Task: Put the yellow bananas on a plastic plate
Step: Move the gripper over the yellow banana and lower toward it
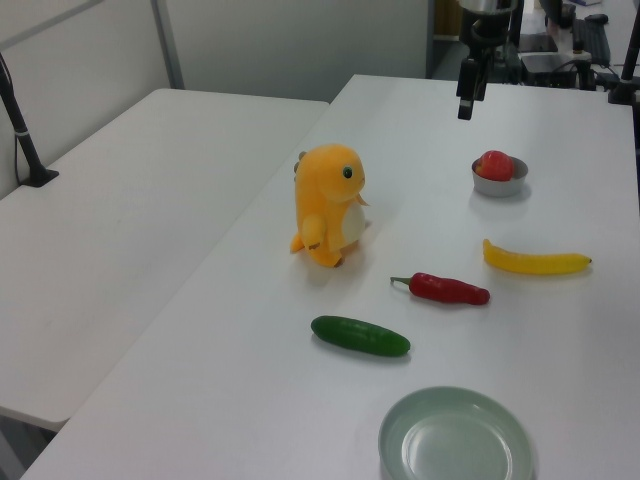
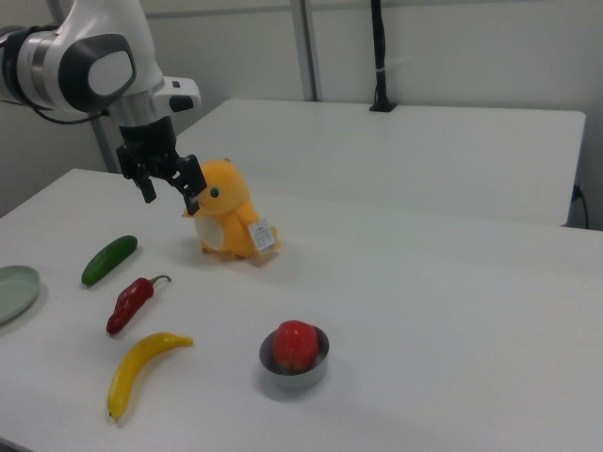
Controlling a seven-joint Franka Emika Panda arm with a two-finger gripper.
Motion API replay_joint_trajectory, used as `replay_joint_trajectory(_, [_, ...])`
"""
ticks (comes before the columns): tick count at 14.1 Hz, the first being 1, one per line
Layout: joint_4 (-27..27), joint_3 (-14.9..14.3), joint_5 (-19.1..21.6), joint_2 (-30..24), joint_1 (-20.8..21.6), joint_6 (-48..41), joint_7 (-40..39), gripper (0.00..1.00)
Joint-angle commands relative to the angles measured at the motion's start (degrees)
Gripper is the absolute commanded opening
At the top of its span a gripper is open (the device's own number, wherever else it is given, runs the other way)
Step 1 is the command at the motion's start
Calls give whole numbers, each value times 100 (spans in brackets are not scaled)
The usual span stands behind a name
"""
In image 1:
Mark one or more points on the black camera stand pole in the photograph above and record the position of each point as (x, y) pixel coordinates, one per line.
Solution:
(627, 70)
(22, 135)

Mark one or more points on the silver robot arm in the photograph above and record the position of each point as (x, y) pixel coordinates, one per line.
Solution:
(479, 4)

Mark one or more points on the yellow toy banana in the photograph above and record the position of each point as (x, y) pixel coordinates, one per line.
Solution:
(535, 262)

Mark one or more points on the pale green plastic plate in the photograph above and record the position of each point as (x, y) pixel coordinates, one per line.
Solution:
(457, 440)

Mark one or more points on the red toy apple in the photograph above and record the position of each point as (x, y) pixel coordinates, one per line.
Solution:
(496, 166)

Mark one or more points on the black keyboard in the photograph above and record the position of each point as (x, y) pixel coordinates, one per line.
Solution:
(592, 42)

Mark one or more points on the red toy chili pepper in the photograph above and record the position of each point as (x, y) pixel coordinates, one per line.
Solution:
(442, 289)

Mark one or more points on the white adjacent table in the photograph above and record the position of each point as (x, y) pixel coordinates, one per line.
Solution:
(125, 225)

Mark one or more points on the green toy cucumber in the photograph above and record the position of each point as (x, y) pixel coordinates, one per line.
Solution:
(360, 337)

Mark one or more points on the orange plush dinosaur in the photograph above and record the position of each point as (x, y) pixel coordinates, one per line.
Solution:
(327, 200)

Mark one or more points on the dark and white gripper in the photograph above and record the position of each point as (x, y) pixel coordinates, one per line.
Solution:
(487, 30)

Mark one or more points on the small metal bowl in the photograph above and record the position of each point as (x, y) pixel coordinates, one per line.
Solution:
(500, 188)

